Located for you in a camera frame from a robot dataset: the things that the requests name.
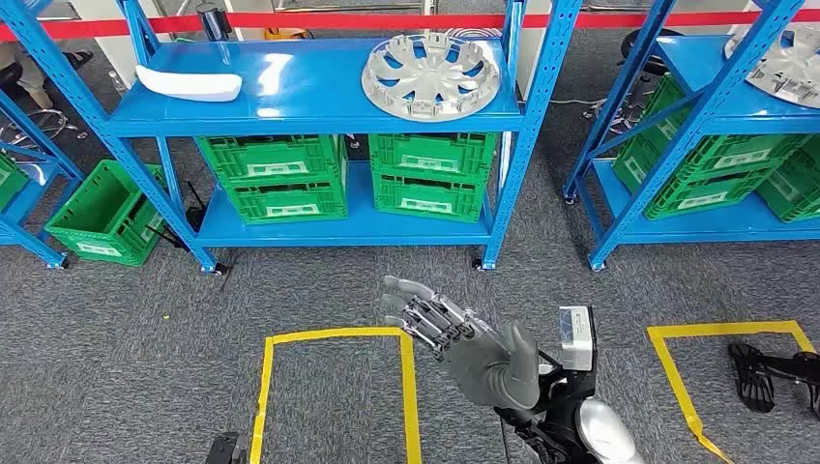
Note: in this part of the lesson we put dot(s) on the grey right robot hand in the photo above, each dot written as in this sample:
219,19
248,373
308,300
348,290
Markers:
493,371

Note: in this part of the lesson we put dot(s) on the silver wheel hubcap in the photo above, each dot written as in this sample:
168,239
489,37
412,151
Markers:
788,70
430,77

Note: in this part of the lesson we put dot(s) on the blue metal shelf rack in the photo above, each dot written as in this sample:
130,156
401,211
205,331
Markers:
19,237
705,224
288,96

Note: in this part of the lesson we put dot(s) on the white plastic cover part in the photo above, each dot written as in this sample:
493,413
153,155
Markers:
186,86

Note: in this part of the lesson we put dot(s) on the yellow floor tape square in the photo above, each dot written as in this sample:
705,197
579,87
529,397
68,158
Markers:
717,329
333,333

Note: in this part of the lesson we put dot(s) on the black floor stand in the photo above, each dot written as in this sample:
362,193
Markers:
195,214

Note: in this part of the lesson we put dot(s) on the black round ribbed stool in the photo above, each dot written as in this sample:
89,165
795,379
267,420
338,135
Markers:
474,32
647,54

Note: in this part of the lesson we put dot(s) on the red barrier belt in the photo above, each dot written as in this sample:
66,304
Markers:
384,21

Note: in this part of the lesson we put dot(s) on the yellow bag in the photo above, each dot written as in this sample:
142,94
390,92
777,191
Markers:
285,33

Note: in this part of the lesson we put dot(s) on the empty green plastic crate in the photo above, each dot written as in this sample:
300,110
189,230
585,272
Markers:
96,218

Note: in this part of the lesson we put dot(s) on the chrome chair base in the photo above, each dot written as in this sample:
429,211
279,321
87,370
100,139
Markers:
38,125

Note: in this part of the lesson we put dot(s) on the person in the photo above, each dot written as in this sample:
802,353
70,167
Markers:
25,77

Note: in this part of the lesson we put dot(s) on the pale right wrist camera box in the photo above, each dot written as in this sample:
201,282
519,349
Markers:
576,339

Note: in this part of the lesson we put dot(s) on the black barrier post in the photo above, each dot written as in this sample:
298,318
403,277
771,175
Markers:
213,22

